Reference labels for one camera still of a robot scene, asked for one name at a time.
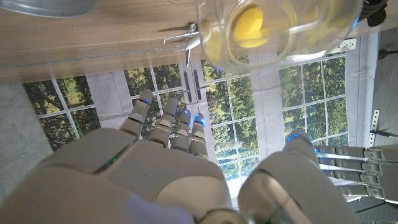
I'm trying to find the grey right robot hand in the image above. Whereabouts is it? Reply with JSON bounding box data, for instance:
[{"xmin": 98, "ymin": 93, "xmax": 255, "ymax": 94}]
[{"xmin": 0, "ymin": 88, "xmax": 358, "ymax": 224}]

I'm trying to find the white power strip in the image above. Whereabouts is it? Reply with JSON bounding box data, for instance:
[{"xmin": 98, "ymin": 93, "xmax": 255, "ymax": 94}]
[{"xmin": 328, "ymin": 38, "xmax": 358, "ymax": 54}]

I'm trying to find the black hair claw clip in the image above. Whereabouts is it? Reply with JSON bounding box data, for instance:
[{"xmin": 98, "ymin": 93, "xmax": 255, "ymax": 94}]
[{"xmin": 357, "ymin": 0, "xmax": 389, "ymax": 28}]

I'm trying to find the white toy airplane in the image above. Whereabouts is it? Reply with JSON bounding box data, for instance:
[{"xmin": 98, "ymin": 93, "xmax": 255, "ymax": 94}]
[{"xmin": 163, "ymin": 22, "xmax": 202, "ymax": 67}]

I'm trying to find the yellow banana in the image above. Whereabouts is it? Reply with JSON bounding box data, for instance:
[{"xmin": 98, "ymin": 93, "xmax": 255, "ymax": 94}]
[{"xmin": 232, "ymin": 6, "xmax": 270, "ymax": 49}]

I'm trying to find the white perforated metal bracket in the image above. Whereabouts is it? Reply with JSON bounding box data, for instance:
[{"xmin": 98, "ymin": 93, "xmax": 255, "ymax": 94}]
[{"xmin": 368, "ymin": 109, "xmax": 381, "ymax": 147}]

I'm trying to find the clear plastic jar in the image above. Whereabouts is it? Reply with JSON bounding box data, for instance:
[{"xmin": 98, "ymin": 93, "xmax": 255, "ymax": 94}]
[{"xmin": 195, "ymin": 0, "xmax": 364, "ymax": 75}]

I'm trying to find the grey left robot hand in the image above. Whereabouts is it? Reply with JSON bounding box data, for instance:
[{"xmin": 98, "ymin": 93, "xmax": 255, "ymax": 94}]
[{"xmin": 313, "ymin": 144, "xmax": 398, "ymax": 205}]

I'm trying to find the printed window backdrop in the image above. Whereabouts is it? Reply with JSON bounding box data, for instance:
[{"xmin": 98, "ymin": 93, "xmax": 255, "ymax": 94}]
[{"xmin": 22, "ymin": 32, "xmax": 382, "ymax": 209}]

